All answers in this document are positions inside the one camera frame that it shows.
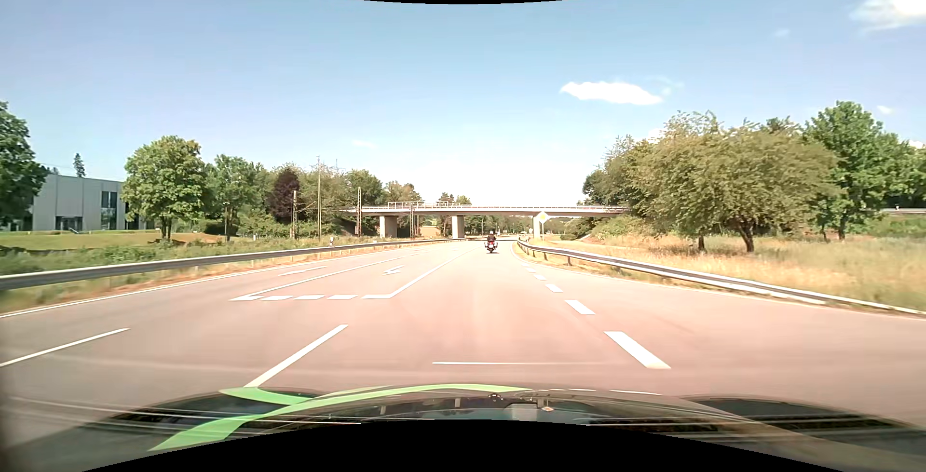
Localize concrete road bridge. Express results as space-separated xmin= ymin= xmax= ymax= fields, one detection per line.
xmin=339 ymin=201 xmax=632 ymax=240

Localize grey asphalt road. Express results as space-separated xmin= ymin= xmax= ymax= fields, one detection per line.
xmin=0 ymin=236 xmax=926 ymax=447

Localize row of railway masts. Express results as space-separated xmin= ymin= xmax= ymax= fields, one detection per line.
xmin=291 ymin=157 xmax=419 ymax=242

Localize road markings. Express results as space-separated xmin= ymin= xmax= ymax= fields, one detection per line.
xmin=0 ymin=239 xmax=827 ymax=389

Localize row of trees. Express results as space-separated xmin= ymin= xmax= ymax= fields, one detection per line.
xmin=122 ymin=135 xmax=475 ymax=243
xmin=561 ymin=101 xmax=926 ymax=254

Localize dry grass verge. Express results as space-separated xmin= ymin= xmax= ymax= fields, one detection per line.
xmin=528 ymin=229 xmax=926 ymax=311

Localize green grass verge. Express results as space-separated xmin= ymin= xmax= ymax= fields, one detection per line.
xmin=0 ymin=229 xmax=435 ymax=314

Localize grey flat-roofed building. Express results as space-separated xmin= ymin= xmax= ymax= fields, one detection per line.
xmin=10 ymin=173 xmax=149 ymax=233

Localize tall dark tree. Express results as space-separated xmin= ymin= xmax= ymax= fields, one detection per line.
xmin=0 ymin=102 xmax=50 ymax=230

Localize grey metal guard rail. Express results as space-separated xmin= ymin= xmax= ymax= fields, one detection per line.
xmin=0 ymin=236 xmax=484 ymax=292
xmin=516 ymin=238 xmax=926 ymax=317

